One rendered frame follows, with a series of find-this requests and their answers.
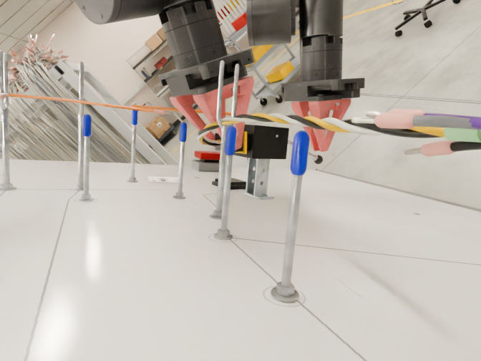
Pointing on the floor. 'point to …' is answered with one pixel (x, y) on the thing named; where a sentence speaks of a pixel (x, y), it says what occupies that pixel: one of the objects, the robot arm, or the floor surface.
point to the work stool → (419, 13)
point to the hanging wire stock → (121, 152)
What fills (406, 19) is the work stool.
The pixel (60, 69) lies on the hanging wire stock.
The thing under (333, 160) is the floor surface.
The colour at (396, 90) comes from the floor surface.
